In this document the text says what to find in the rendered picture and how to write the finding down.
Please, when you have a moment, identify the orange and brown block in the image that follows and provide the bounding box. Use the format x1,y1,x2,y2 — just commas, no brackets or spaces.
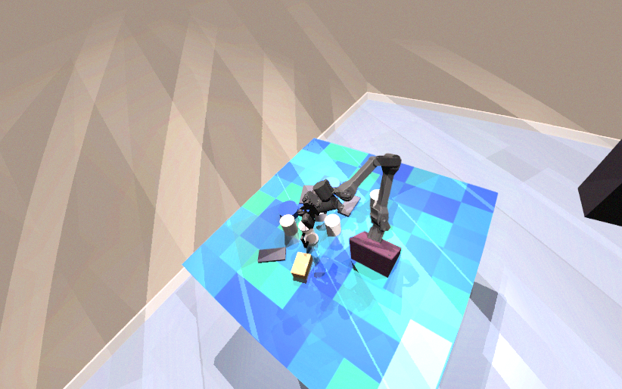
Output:
291,252,313,279

